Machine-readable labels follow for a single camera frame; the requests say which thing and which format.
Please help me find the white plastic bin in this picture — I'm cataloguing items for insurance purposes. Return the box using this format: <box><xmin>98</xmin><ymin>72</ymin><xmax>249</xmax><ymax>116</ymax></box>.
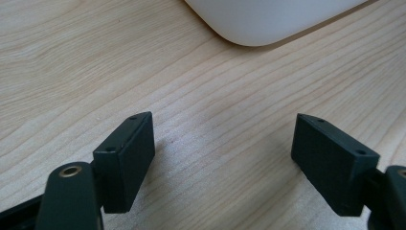
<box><xmin>184</xmin><ymin>0</ymin><xmax>372</xmax><ymax>48</ymax></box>

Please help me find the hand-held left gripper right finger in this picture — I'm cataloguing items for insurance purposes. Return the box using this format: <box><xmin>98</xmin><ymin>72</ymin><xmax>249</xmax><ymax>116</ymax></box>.
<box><xmin>290</xmin><ymin>113</ymin><xmax>381</xmax><ymax>218</ymax></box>

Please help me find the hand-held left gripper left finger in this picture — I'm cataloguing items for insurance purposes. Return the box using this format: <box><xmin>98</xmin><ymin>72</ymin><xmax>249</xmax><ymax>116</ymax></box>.
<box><xmin>93</xmin><ymin>111</ymin><xmax>156</xmax><ymax>215</ymax></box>

